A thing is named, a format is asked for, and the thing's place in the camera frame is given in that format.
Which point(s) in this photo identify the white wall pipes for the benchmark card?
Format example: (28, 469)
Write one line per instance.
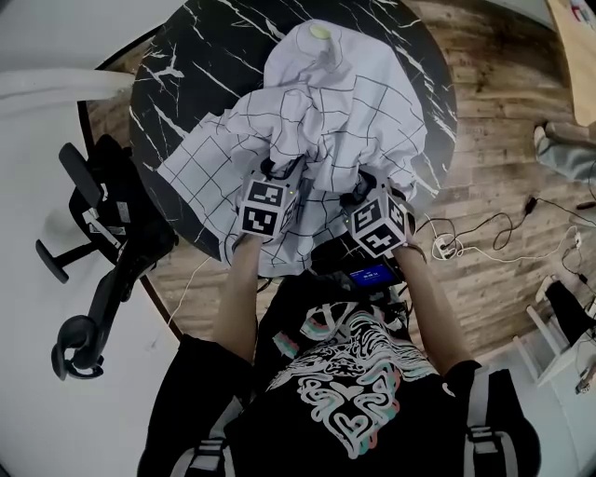
(56, 86)

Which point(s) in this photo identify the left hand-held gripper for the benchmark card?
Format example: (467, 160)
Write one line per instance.
(258, 209)

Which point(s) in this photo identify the white stool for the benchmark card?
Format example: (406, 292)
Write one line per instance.
(551, 349)

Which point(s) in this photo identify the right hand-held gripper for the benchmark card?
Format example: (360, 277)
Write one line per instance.
(377, 228)

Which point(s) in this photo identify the yellow-green round object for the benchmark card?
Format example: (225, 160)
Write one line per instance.
(319, 31)

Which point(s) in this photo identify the black marble round table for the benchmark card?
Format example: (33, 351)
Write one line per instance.
(209, 46)

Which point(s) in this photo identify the white power strip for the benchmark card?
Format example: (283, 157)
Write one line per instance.
(442, 247)

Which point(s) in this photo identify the person's black printed shirt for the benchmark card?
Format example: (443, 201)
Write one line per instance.
(288, 442)

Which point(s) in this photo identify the light wooden table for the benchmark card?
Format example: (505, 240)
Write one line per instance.
(582, 70)

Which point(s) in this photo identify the person's left forearm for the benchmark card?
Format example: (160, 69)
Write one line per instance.
(237, 298)

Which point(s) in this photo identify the white grid-patterned cloth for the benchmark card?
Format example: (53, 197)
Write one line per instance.
(363, 116)

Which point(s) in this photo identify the small black screen device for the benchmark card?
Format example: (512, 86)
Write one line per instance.
(370, 276)

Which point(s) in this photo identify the person's right forearm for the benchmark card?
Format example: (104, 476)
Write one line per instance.
(428, 303)

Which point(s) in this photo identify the black office chair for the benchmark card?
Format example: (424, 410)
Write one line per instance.
(135, 256)

